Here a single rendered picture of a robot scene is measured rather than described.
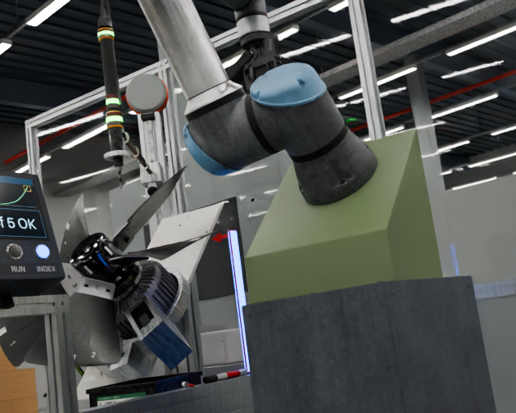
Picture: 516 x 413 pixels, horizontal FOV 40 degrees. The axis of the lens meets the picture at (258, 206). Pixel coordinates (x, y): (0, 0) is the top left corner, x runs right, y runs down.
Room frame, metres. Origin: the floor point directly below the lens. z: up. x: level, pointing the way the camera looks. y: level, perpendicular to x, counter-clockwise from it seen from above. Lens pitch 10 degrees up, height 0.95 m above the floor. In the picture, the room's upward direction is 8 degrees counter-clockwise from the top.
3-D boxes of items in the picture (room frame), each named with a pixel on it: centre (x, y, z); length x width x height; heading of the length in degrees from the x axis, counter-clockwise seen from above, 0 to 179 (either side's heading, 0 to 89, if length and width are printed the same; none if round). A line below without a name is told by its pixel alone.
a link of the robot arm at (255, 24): (1.55, -0.05, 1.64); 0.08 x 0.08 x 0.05
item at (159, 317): (1.83, 0.30, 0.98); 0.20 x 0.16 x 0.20; 145
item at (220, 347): (2.42, 0.18, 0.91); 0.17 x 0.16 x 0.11; 145
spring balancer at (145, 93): (2.55, 0.36, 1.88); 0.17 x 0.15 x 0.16; 55
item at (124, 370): (1.85, 0.38, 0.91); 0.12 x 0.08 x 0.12; 145
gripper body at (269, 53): (1.55, -0.06, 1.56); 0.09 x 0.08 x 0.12; 65
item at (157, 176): (2.46, 0.36, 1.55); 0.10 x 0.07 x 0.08; 0
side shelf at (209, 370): (2.35, 0.14, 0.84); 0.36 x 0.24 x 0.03; 55
